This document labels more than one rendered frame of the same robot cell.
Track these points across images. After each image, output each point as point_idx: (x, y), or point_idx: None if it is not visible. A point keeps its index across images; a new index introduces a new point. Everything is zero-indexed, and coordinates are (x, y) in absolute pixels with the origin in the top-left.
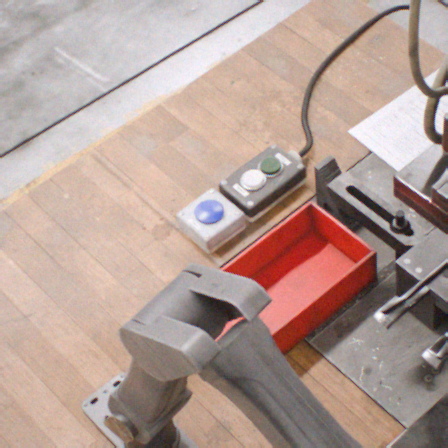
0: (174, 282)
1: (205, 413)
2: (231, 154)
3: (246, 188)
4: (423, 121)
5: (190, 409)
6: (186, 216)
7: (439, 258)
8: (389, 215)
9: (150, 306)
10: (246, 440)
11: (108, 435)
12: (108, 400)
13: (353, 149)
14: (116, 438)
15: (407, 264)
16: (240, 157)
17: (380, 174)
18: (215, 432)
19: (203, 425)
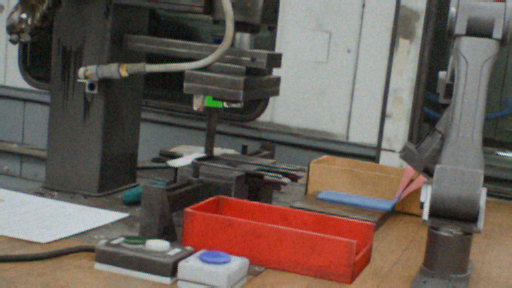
0: (469, 2)
1: (394, 268)
2: (101, 285)
3: (171, 248)
4: (233, 29)
5: (399, 272)
6: (228, 267)
7: (220, 169)
8: (183, 187)
9: (492, 4)
10: (394, 256)
11: (465, 286)
12: (481, 187)
13: (67, 243)
14: (462, 283)
15: (234, 174)
16: (103, 281)
17: (96, 234)
18: (403, 264)
19: (404, 268)
